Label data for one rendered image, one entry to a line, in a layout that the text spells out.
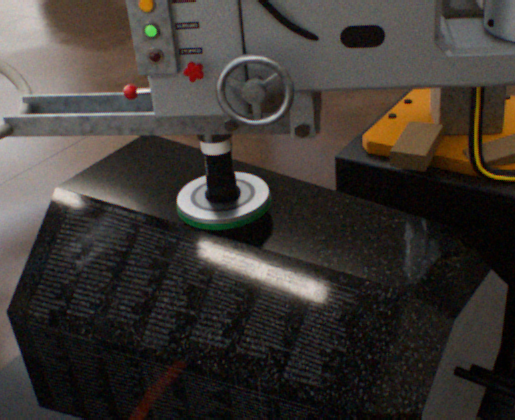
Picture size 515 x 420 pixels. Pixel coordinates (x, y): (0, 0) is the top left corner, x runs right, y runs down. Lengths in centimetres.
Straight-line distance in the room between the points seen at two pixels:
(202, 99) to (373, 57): 35
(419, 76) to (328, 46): 18
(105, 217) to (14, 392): 101
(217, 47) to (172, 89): 13
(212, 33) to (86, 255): 71
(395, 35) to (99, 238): 89
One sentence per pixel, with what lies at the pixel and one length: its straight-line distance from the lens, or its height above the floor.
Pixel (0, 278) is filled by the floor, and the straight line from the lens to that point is 332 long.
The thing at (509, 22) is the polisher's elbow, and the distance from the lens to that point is 149.
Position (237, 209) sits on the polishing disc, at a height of 92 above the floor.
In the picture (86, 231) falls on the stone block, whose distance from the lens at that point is 191.
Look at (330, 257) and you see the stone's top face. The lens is 158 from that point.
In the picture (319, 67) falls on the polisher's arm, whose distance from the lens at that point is 146.
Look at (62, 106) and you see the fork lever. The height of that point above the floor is 114.
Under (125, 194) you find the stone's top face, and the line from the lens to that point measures 191.
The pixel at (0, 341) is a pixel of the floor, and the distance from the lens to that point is 297.
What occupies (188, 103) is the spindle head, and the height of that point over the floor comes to 120.
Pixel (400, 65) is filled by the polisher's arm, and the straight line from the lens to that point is 146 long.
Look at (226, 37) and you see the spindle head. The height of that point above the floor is 134.
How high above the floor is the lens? 179
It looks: 32 degrees down
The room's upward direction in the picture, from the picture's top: 6 degrees counter-clockwise
